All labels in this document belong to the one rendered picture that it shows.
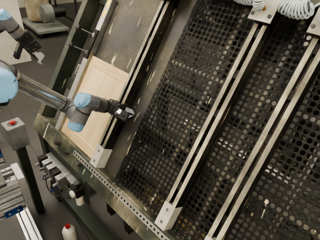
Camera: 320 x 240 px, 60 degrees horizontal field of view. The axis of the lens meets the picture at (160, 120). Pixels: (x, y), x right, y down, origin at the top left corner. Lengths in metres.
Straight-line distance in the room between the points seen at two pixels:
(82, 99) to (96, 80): 0.54
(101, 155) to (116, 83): 0.44
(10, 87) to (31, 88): 0.21
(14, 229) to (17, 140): 0.68
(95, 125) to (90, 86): 0.27
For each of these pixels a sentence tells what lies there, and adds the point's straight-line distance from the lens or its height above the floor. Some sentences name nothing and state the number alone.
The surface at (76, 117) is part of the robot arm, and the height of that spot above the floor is 1.32.
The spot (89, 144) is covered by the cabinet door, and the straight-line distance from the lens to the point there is 1.78.
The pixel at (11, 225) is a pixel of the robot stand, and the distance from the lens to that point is 2.46.
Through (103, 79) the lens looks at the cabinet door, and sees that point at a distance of 1.79.
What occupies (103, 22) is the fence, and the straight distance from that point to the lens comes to 1.92.
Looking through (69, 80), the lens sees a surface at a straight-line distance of 2.15.
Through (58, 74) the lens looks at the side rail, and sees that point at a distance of 2.13.
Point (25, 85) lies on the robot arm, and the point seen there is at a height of 1.48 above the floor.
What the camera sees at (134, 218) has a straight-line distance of 1.49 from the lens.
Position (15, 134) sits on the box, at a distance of 2.12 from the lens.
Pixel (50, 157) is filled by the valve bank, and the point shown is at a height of 0.74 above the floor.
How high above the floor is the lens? 2.05
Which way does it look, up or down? 34 degrees down
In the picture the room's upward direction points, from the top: 3 degrees clockwise
